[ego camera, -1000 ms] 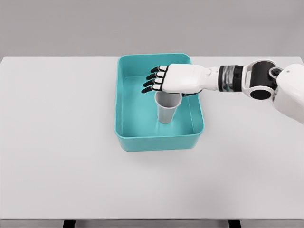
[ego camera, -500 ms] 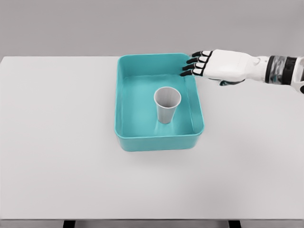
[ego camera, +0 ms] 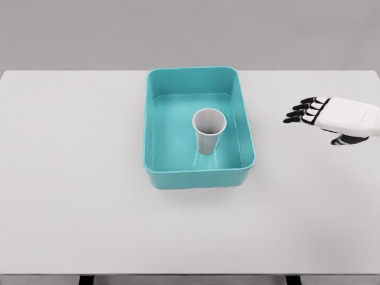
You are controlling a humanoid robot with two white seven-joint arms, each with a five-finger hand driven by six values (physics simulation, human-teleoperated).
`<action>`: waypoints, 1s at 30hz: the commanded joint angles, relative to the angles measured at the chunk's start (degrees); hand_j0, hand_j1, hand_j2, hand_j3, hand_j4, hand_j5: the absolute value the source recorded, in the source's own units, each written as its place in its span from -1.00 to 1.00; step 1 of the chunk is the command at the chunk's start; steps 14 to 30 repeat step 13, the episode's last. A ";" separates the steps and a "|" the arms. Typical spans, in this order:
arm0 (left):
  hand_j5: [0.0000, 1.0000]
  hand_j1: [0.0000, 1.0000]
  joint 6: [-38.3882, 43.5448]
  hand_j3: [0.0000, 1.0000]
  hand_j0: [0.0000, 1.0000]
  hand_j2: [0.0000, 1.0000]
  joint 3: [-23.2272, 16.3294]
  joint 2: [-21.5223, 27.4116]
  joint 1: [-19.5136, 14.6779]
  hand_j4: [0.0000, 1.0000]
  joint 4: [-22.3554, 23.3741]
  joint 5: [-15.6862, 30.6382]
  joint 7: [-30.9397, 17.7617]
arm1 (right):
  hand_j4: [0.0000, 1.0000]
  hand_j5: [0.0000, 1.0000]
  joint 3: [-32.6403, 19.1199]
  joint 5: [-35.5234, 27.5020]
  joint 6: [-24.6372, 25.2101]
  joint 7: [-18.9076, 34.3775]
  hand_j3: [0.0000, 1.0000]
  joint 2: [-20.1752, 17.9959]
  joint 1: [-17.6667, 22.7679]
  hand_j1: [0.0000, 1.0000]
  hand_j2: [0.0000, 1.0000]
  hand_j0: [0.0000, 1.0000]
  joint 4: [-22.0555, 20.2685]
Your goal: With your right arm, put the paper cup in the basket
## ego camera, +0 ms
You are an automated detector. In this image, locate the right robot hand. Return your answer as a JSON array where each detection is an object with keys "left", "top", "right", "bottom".
[{"left": 283, "top": 96, "right": 380, "bottom": 146}]

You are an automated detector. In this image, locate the teal plastic basket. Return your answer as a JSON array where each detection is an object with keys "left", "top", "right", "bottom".
[{"left": 142, "top": 65, "right": 257, "bottom": 191}]

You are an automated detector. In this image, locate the white paper cup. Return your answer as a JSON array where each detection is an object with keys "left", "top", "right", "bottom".
[{"left": 192, "top": 108, "right": 228, "bottom": 156}]

